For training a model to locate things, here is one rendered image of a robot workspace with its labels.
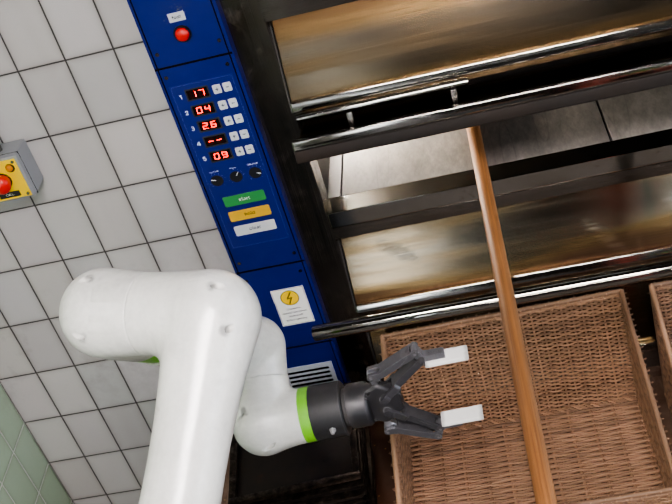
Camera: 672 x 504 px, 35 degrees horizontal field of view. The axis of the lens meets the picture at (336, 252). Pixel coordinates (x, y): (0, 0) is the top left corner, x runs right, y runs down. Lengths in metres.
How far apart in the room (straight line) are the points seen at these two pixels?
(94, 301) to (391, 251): 1.06
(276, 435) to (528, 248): 0.82
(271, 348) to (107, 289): 0.45
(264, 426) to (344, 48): 0.75
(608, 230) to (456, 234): 0.32
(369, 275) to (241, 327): 1.05
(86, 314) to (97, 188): 0.91
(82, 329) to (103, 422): 1.34
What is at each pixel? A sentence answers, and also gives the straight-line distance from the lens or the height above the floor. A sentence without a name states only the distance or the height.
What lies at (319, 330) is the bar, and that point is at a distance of 1.96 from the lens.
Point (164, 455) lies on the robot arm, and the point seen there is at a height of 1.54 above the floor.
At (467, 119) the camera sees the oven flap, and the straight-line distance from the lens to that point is 1.97.
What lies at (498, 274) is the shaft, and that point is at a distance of 1.92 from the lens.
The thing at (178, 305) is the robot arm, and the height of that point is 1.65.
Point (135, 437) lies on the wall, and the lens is 2.75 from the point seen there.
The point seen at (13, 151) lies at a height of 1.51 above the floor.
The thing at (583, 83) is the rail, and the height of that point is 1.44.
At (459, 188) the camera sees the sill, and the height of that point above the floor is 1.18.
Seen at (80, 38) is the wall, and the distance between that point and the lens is 2.12.
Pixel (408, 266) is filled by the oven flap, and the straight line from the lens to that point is 2.33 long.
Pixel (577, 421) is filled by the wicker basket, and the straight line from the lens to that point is 2.49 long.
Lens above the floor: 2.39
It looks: 35 degrees down
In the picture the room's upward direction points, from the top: 18 degrees counter-clockwise
